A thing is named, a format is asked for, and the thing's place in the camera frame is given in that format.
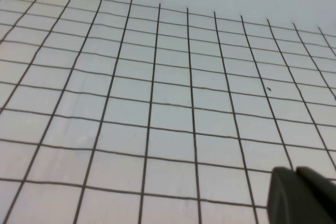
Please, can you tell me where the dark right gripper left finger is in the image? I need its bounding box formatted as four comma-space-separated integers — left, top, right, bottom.
267, 166, 336, 224

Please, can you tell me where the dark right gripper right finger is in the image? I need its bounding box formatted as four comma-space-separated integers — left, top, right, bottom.
296, 166, 336, 209

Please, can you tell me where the white grid-lined table mat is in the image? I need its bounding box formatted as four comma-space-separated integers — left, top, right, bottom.
0, 0, 336, 224

